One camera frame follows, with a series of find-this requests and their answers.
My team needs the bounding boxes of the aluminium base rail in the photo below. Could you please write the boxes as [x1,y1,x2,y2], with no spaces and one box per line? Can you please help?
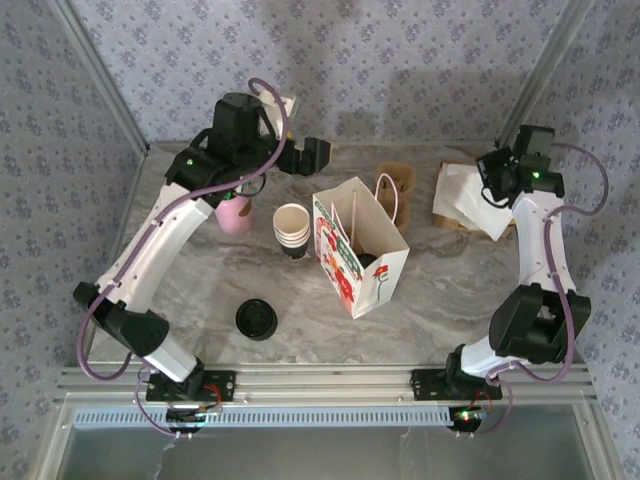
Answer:
[53,363,599,407]

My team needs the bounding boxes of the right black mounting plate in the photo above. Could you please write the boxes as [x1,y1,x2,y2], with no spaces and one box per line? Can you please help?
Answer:
[410,368,503,401]

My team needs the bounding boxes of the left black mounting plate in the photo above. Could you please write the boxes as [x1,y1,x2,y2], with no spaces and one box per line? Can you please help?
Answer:
[145,368,237,403]

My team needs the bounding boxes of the aluminium side rail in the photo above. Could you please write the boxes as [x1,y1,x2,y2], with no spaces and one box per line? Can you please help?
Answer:
[79,147,150,369]

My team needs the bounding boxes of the brown pulp cup carrier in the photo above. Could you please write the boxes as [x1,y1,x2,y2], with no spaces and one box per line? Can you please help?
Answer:
[374,162,419,234]

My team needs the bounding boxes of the stack of white napkins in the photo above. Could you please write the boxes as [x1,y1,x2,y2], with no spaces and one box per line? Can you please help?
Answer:
[430,159,516,241]

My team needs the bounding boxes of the stack of paper cups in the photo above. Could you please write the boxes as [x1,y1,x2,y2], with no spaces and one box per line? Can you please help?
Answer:
[272,203,311,260]

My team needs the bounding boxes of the white floral paper bag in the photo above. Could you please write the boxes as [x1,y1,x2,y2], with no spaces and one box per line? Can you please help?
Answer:
[312,173,411,321]

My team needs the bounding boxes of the single white paper napkin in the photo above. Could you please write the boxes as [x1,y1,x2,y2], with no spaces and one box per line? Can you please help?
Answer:
[452,167,515,242]

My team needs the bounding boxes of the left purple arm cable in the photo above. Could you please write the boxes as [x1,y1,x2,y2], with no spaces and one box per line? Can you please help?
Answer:
[77,77,291,441]

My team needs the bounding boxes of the pink straw holder cup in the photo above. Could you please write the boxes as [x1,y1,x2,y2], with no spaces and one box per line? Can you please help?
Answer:
[214,194,254,235]

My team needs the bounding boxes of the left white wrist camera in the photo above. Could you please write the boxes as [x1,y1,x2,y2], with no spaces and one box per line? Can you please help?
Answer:
[272,93,300,120]

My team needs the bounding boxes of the left small circuit board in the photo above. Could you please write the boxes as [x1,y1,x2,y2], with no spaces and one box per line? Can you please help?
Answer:
[166,405,223,427]

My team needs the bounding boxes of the right small circuit board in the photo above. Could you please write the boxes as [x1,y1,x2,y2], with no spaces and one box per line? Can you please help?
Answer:
[451,405,489,426]

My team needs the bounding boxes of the stack of black lids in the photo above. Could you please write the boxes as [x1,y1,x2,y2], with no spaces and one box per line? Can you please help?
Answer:
[235,298,278,342]

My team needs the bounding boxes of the grey metal panel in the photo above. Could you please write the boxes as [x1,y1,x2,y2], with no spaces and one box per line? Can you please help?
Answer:
[37,404,624,480]

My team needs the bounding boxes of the grey slotted cable duct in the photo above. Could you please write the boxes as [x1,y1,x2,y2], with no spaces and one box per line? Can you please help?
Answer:
[72,405,454,429]

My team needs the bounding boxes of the white paper napkin stack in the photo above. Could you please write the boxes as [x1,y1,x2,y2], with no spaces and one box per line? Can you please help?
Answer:
[432,163,481,221]

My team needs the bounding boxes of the aluminium corner post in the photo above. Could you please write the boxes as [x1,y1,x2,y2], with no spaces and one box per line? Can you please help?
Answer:
[493,0,597,151]
[47,0,151,154]

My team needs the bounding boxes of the small circuit board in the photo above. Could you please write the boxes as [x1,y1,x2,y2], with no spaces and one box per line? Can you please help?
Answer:
[166,405,223,427]
[451,405,489,426]

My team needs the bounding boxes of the black mounting plate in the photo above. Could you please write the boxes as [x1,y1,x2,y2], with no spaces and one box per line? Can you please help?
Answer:
[145,368,237,403]
[410,368,503,401]

